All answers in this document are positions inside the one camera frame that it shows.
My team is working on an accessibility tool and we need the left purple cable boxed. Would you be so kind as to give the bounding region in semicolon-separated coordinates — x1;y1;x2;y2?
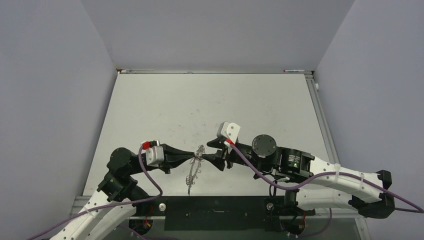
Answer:
26;145;180;240

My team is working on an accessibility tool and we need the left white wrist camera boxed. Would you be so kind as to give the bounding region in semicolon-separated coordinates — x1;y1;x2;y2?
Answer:
141;140;165;167

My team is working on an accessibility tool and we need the red white marker pen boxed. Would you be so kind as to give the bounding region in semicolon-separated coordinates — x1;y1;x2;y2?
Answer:
283;69;306;73

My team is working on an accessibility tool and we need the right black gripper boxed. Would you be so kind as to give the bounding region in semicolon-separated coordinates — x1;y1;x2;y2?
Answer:
202;136;272;172

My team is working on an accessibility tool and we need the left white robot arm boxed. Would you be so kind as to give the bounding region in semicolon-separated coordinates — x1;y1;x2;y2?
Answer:
52;141;196;240

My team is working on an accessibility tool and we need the aluminium frame rail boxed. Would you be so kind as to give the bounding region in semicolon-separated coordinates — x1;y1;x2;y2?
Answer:
304;71;368;220

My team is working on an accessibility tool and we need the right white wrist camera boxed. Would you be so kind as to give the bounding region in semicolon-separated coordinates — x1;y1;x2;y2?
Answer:
216;121;241;144

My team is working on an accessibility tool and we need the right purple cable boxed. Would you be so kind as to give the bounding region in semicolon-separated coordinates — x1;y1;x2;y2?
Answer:
228;143;424;238

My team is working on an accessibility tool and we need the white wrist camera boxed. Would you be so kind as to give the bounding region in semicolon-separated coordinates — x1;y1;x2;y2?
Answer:
216;121;241;144
141;140;165;167

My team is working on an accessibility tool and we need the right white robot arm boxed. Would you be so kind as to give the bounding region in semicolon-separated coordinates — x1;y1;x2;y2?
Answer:
204;134;395;219

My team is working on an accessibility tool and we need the purple cable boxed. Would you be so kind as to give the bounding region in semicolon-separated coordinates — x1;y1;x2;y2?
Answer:
228;143;424;238
26;145;180;240

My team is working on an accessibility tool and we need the silver perforated ring disc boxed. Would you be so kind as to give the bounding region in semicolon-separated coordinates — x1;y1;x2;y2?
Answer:
185;144;205;196

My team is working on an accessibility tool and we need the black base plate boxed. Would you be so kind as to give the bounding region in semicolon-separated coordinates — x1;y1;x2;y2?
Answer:
134;196;316;232

